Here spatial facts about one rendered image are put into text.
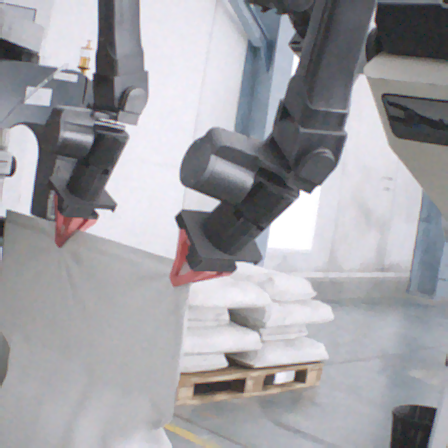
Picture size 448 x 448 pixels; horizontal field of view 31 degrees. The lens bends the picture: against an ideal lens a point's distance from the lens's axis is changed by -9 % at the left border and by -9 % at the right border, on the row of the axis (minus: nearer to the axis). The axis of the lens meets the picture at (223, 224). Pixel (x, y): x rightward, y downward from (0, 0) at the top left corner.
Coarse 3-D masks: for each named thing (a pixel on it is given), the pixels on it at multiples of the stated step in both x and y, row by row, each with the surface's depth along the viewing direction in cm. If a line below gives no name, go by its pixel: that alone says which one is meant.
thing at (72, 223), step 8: (56, 200) 124; (56, 208) 125; (56, 216) 125; (56, 224) 126; (72, 224) 122; (56, 232) 126; (64, 232) 124; (72, 232) 124; (56, 240) 126; (64, 240) 125
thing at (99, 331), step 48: (48, 240) 129; (96, 240) 119; (0, 288) 140; (48, 288) 128; (96, 288) 118; (144, 288) 110; (48, 336) 128; (96, 336) 118; (144, 336) 109; (48, 384) 123; (96, 384) 117; (144, 384) 109; (0, 432) 128; (48, 432) 117; (96, 432) 111; (144, 432) 109
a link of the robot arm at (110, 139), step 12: (96, 120) 117; (96, 132) 116; (108, 132) 117; (120, 132) 119; (96, 144) 118; (108, 144) 117; (120, 144) 118; (96, 156) 118; (108, 156) 118; (120, 156) 120; (108, 168) 120
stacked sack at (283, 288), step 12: (240, 264) 501; (228, 276) 479; (240, 276) 475; (252, 276) 472; (264, 276) 475; (276, 276) 477; (288, 276) 484; (264, 288) 461; (276, 288) 463; (288, 288) 469; (300, 288) 477; (276, 300) 465; (288, 300) 471
